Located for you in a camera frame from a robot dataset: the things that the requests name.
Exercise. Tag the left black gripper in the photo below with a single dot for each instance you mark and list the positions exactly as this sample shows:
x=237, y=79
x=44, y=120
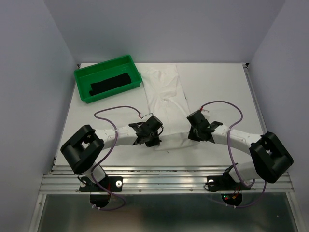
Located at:
x=155, y=141

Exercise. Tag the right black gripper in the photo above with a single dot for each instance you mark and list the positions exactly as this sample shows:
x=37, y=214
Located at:
x=191, y=136

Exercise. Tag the white t shirt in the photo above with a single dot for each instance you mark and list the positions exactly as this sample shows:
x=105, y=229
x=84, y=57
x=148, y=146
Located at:
x=166, y=100

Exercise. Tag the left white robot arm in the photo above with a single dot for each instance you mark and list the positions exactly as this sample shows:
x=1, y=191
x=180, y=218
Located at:
x=83, y=148

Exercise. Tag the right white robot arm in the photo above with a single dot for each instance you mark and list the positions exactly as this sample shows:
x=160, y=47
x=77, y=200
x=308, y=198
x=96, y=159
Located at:
x=270, y=159

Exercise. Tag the black rolled t shirt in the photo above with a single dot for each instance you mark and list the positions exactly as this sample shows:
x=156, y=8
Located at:
x=109, y=84

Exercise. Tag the green plastic bin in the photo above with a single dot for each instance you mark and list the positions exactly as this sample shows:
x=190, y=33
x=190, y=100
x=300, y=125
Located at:
x=105, y=70

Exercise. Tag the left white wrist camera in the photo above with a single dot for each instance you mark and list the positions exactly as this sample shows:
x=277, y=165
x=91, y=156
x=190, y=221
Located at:
x=145, y=116

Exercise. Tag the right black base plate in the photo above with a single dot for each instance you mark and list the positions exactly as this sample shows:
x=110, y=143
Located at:
x=216, y=183

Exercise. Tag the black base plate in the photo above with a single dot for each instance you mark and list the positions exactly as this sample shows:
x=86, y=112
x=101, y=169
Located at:
x=216, y=183
x=111, y=183

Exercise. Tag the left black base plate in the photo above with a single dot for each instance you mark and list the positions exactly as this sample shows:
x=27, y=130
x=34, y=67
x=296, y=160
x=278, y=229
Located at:
x=111, y=183

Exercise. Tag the aluminium frame rail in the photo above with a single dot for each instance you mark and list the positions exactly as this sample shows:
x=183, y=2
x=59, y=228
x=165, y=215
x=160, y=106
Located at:
x=138, y=180

